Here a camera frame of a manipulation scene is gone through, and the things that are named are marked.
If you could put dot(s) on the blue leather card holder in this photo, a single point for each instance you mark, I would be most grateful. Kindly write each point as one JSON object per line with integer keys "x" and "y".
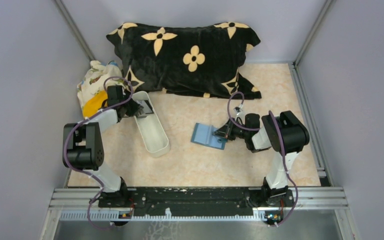
{"x": 203, "y": 135}

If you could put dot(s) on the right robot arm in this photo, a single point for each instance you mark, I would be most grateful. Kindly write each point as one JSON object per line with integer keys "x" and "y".
{"x": 285, "y": 134}

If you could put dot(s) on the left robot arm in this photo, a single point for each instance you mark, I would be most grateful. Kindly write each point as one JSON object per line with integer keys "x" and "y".
{"x": 83, "y": 148}

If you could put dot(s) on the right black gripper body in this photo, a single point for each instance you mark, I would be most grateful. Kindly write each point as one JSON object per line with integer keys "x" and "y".
{"x": 227, "y": 131}

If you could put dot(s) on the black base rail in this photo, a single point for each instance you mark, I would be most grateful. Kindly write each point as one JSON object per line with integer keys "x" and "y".
{"x": 194, "y": 201}

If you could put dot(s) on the white oblong plastic tray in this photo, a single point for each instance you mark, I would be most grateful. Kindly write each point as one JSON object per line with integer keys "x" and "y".
{"x": 154, "y": 137}

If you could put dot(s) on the floral patterned cloth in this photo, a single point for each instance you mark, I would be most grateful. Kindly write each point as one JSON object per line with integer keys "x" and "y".
{"x": 93, "y": 81}

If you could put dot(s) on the black cards in tray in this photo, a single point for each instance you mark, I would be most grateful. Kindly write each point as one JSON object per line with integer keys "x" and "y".
{"x": 145, "y": 109}

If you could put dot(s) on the yellow plastic object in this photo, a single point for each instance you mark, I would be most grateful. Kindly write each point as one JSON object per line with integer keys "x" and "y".
{"x": 92, "y": 103}

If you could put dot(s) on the black pillow with cream flowers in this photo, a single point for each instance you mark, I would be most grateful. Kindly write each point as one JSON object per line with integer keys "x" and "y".
{"x": 187, "y": 61}

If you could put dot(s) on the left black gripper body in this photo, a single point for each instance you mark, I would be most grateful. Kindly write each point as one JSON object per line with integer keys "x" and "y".
{"x": 131, "y": 108}

